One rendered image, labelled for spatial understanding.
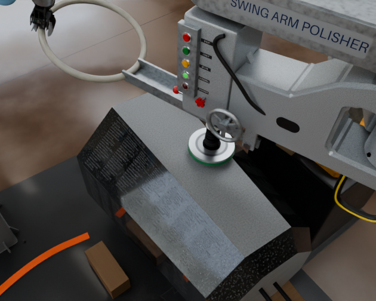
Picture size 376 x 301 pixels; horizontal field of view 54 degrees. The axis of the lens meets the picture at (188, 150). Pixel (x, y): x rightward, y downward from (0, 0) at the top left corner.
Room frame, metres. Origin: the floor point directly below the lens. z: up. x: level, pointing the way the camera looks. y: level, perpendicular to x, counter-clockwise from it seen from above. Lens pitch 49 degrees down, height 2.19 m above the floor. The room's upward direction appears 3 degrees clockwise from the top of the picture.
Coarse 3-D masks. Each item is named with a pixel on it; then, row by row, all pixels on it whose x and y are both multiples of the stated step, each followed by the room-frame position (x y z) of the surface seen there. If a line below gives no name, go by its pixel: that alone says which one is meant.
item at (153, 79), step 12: (144, 60) 1.42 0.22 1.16; (144, 72) 1.39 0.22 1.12; (156, 72) 1.37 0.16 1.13; (168, 72) 1.35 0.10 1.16; (132, 84) 1.31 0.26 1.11; (144, 84) 1.27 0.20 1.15; (156, 84) 1.31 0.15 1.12; (168, 84) 1.32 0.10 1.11; (156, 96) 1.24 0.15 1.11; (168, 96) 1.20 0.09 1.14; (180, 96) 1.24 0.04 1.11; (180, 108) 1.17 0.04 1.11; (204, 120) 1.10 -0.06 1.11; (228, 132) 1.04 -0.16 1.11
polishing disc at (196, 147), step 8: (192, 136) 1.19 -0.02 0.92; (200, 136) 1.19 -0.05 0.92; (192, 144) 1.14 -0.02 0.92; (200, 144) 1.14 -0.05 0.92; (224, 144) 1.15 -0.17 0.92; (232, 144) 1.15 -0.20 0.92; (192, 152) 1.09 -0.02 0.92; (200, 152) 1.09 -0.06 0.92; (208, 152) 1.09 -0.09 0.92; (216, 152) 1.10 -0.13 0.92; (224, 152) 1.10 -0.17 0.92; (232, 152) 1.10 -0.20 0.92; (200, 160) 1.05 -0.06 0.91; (208, 160) 1.05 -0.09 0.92; (216, 160) 1.05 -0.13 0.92; (224, 160) 1.06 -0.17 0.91
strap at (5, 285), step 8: (72, 240) 1.08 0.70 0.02; (80, 240) 1.09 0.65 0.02; (56, 248) 1.02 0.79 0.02; (64, 248) 1.03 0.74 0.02; (40, 256) 0.97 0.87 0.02; (48, 256) 0.97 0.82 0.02; (32, 264) 0.92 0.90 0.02; (16, 272) 0.86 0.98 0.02; (24, 272) 0.86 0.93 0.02; (8, 280) 0.81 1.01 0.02; (16, 280) 0.82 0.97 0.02; (0, 288) 0.76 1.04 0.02
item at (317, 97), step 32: (224, 64) 1.00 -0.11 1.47; (256, 64) 1.06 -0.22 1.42; (288, 64) 1.06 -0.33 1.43; (320, 64) 1.03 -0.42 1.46; (352, 64) 0.93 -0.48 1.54; (256, 96) 0.96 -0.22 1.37; (288, 96) 0.91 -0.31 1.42; (320, 96) 0.85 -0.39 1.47; (352, 96) 0.81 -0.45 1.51; (256, 128) 0.94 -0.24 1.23; (288, 128) 0.89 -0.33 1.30; (320, 128) 0.84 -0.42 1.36; (352, 128) 0.92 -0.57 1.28; (320, 160) 0.81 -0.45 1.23; (352, 160) 0.78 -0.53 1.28
